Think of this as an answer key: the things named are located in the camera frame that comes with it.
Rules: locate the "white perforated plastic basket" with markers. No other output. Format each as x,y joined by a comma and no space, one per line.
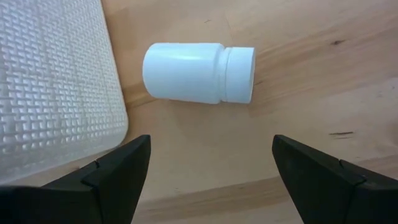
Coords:
46,77

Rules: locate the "white plastic pill bottle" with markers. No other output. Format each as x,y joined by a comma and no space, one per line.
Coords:
192,73

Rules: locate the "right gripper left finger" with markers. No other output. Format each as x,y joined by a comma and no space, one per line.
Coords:
102,189

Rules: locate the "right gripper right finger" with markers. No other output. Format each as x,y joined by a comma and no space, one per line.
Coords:
329,189

